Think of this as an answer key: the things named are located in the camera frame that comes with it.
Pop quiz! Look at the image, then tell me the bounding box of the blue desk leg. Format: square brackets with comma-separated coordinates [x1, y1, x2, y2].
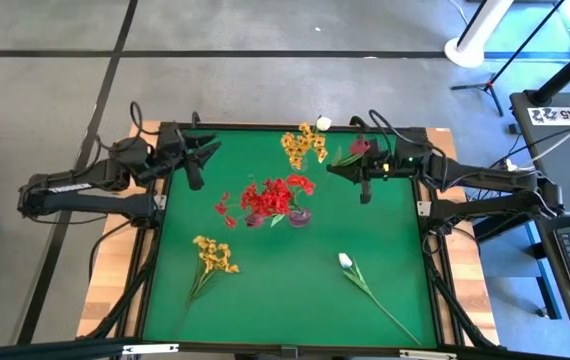
[524, 219, 564, 321]

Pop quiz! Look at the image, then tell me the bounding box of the green table mat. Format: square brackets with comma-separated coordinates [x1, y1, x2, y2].
[142, 128, 439, 351]

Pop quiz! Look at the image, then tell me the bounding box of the pink ribbed glass vase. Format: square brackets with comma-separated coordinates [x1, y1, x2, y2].
[288, 207, 313, 229]

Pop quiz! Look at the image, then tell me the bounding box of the black beam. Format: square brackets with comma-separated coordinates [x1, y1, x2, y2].
[0, 337, 141, 360]

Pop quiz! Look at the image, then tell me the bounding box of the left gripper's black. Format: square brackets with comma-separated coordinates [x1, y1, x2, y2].
[157, 124, 222, 192]

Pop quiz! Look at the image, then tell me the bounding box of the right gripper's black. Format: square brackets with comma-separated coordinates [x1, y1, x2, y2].
[326, 138, 404, 204]

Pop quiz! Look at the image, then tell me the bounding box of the black aluminium table frame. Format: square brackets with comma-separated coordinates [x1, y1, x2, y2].
[77, 110, 501, 360]

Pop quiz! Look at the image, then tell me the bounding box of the white paper number label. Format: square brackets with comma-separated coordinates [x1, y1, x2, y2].
[527, 102, 570, 126]

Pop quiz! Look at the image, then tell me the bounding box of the white post with round base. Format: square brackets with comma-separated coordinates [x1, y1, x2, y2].
[443, 0, 516, 69]

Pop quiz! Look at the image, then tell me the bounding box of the thick black slanted pole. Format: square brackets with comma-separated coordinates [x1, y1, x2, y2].
[527, 29, 570, 107]

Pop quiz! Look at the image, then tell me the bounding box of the yellow artificial flower bunch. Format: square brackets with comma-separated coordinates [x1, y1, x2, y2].
[279, 122, 330, 172]
[183, 234, 241, 314]

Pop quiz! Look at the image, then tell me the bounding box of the grey desk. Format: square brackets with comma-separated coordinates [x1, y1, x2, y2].
[508, 90, 570, 217]

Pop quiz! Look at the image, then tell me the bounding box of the silver metal bracket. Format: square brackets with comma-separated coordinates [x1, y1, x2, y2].
[122, 342, 180, 356]
[398, 348, 459, 360]

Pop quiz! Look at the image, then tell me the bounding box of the white cable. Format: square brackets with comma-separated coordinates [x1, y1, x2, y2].
[524, 107, 570, 169]

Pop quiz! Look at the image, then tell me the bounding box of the white artificial tulip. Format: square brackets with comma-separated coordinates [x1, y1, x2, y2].
[337, 252, 422, 348]
[309, 115, 334, 151]

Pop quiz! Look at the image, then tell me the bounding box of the black tripod stand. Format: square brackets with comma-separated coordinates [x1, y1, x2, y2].
[450, 0, 566, 117]

